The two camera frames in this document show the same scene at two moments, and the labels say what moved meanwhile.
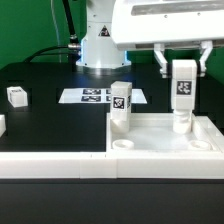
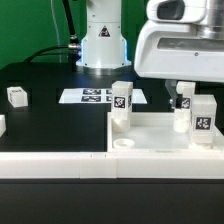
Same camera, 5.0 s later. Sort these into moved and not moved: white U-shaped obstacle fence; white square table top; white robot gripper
Moved: white robot gripper
Not moved: white square table top; white U-shaped obstacle fence
